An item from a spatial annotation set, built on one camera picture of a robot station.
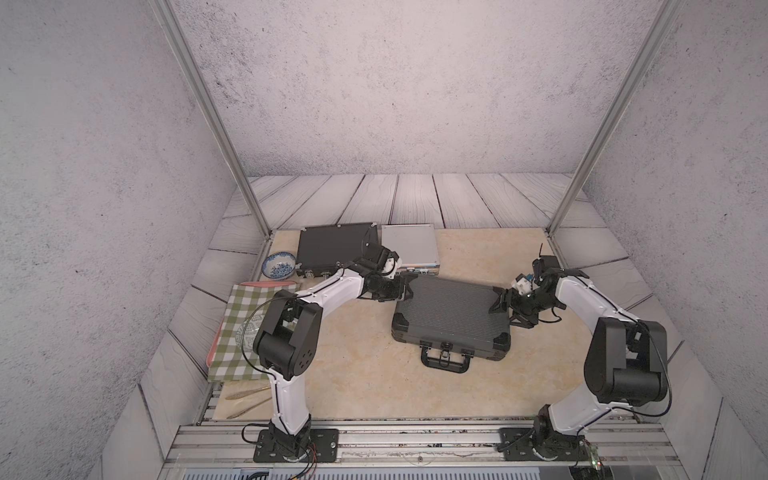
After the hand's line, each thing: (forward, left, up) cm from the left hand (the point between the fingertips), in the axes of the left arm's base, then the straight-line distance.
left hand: (413, 297), depth 91 cm
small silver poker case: (+24, -3, -3) cm, 25 cm away
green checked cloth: (-16, +52, -7) cm, 55 cm away
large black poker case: (-9, -10, +1) cm, 13 cm away
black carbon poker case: (+23, +30, -3) cm, 38 cm away
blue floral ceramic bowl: (+19, +47, -6) cm, 50 cm away
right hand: (-6, -25, 0) cm, 25 cm away
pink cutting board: (+11, +49, -7) cm, 51 cm away
